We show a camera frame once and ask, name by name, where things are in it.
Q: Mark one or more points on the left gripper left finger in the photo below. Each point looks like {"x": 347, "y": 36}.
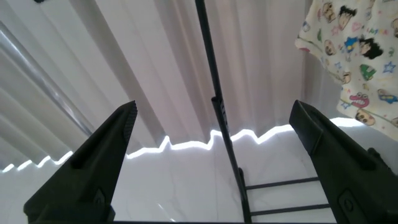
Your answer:
{"x": 87, "y": 174}

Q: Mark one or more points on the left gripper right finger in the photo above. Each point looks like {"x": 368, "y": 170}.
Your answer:
{"x": 351, "y": 174}

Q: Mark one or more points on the cream printed garment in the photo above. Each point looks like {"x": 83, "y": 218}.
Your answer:
{"x": 360, "y": 62}

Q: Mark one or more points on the black clothes rack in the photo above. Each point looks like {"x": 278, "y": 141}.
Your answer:
{"x": 210, "y": 56}

